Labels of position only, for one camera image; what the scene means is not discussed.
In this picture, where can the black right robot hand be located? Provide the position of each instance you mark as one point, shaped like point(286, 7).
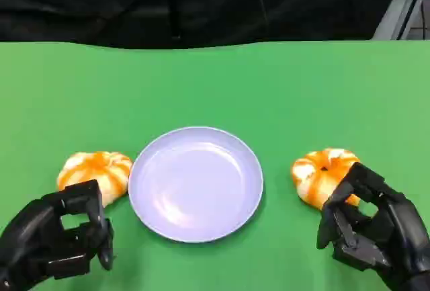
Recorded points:
point(399, 230)

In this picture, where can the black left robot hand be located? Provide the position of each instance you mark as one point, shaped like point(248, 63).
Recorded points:
point(37, 234)

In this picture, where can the orange and white bread roll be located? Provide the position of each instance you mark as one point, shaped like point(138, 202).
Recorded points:
point(97, 166)
point(312, 176)

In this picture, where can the lilac plate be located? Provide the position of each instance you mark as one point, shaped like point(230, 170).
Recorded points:
point(195, 187)

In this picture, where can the green table cloth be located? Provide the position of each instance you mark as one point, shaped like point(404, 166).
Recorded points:
point(215, 86)

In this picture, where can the black backdrop curtain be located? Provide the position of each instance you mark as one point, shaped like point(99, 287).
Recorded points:
point(168, 2)

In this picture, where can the grey aluminium frame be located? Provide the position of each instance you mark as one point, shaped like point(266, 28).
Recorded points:
point(399, 8)

